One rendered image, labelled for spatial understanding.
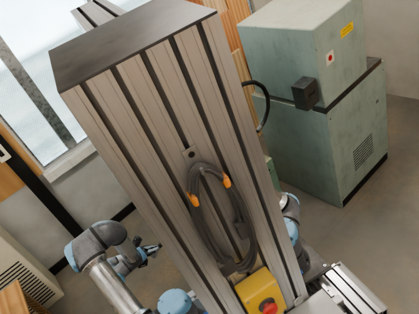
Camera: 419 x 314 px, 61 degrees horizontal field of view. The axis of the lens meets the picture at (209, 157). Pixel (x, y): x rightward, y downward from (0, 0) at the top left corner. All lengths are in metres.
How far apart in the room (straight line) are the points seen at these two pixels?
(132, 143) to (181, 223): 0.20
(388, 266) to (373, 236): 0.23
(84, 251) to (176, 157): 0.97
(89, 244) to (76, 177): 1.72
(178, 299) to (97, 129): 0.99
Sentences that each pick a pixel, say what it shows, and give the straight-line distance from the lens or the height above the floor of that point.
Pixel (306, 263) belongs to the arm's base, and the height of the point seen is 0.85.
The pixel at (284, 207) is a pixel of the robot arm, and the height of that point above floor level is 1.06.
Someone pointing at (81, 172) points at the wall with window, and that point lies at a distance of 3.19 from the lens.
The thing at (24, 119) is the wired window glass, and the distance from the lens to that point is 3.01.
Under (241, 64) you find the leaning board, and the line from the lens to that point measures 3.38.
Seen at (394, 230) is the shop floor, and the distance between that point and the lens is 2.74.
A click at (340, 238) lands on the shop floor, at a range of 2.70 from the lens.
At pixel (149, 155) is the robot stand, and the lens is 0.57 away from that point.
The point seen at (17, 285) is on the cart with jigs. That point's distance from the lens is 2.89.
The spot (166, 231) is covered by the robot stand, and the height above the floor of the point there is 1.72.
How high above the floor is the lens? 2.18
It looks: 36 degrees down
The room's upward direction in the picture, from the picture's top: 24 degrees counter-clockwise
